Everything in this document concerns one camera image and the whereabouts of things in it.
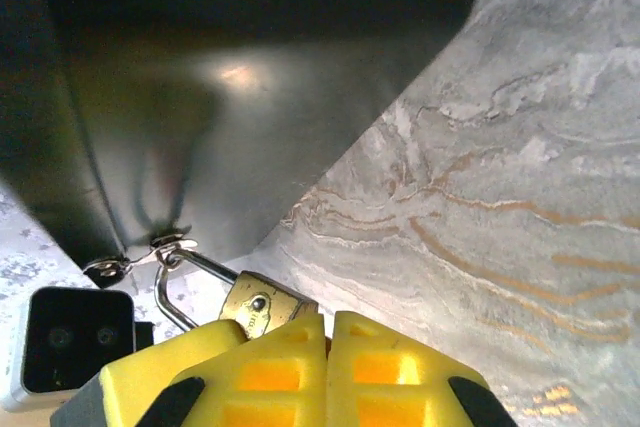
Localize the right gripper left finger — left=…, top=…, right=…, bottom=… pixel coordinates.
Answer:
left=134, top=313, right=330, bottom=427

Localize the starry night painted box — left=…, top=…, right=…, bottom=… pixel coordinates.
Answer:
left=0, top=0, right=482, bottom=291

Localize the brass padlock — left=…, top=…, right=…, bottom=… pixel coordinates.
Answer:
left=153, top=245, right=322, bottom=342

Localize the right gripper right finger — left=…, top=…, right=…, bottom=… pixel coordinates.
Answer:
left=327, top=310, right=519, bottom=427

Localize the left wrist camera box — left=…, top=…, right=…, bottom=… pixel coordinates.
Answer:
left=9, top=285, right=138, bottom=409

